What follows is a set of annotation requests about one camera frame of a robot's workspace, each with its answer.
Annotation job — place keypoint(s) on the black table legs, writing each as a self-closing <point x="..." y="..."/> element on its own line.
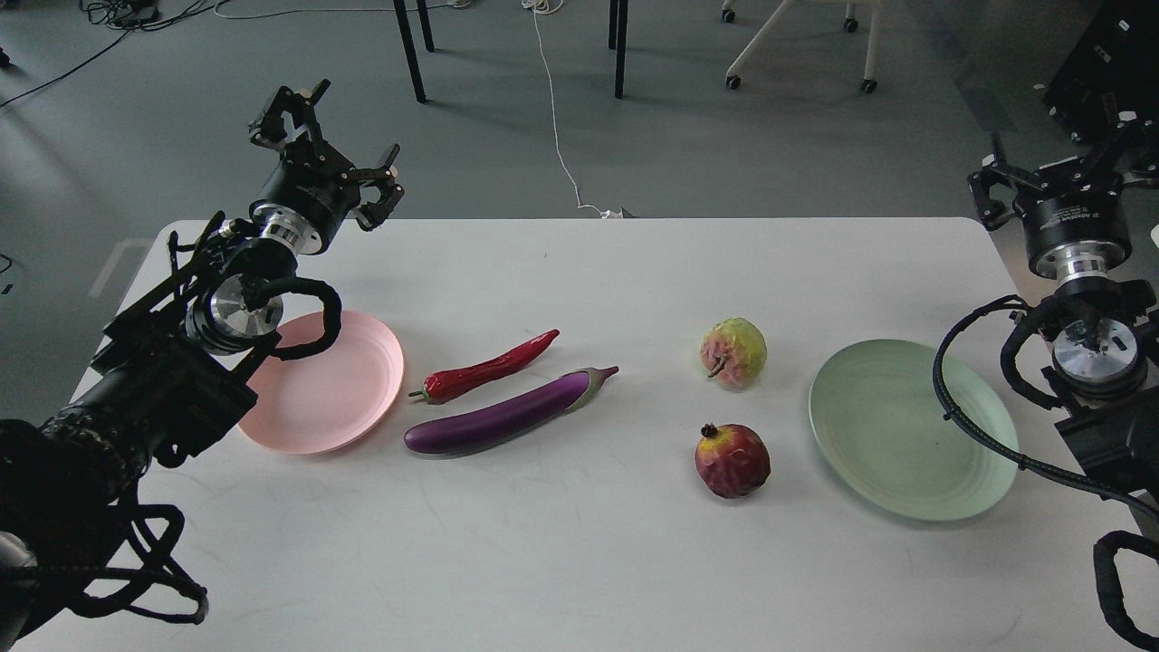
<point x="618" y="16"/>

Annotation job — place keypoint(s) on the red chili pepper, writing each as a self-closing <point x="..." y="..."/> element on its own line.
<point x="447" y="385"/>

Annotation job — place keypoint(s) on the green plate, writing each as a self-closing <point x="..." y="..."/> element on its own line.
<point x="880" y="427"/>

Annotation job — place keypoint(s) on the yellow pink custard apple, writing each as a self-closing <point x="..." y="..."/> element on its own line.
<point x="733" y="353"/>

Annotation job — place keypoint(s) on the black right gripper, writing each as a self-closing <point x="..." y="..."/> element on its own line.
<point x="1073" y="222"/>

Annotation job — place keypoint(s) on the red pomegranate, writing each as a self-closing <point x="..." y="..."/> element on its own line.
<point x="732" y="460"/>

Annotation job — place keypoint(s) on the purple eggplant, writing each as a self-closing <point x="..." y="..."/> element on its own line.
<point x="490" y="426"/>

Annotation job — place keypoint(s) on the black equipment case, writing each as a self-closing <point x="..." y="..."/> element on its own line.
<point x="1113" y="68"/>

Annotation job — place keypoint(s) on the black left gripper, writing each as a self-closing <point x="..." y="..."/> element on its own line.
<point x="313" y="183"/>

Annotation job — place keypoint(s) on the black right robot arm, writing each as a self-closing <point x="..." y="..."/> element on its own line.
<point x="1088" y="348"/>

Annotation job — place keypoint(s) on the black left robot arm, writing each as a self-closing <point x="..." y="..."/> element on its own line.
<point x="173" y="380"/>

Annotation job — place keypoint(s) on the pink plate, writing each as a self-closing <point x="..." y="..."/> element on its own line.
<point x="325" y="402"/>

